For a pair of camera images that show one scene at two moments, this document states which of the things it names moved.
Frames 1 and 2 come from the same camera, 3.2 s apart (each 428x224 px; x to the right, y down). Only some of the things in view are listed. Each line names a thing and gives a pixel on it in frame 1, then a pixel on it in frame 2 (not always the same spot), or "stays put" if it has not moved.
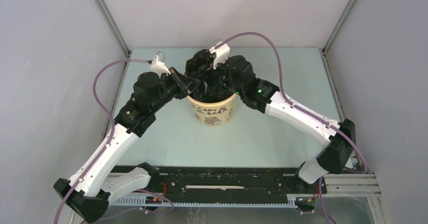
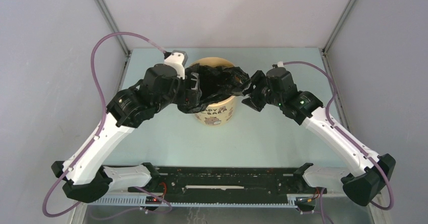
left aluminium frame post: x=109 y=16 stays put
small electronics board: x=153 y=200 stays put
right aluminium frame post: x=343 y=17 stays put
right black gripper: x=218 y=68 to x=259 y=78
